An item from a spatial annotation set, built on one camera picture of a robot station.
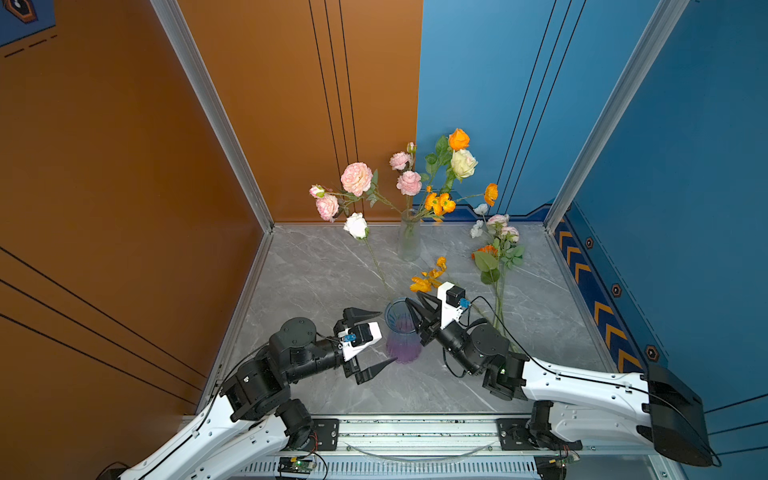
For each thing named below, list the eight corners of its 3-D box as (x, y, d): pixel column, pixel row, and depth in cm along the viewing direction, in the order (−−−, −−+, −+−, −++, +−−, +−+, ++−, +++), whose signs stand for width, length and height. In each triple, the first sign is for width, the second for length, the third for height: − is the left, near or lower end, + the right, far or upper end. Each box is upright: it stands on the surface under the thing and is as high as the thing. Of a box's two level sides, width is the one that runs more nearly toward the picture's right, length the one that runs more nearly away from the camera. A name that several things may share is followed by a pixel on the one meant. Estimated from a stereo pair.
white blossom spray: (469, 237, 116) (472, 225, 112) (472, 213, 125) (476, 202, 120) (482, 239, 116) (486, 228, 111) (485, 216, 124) (488, 204, 119)
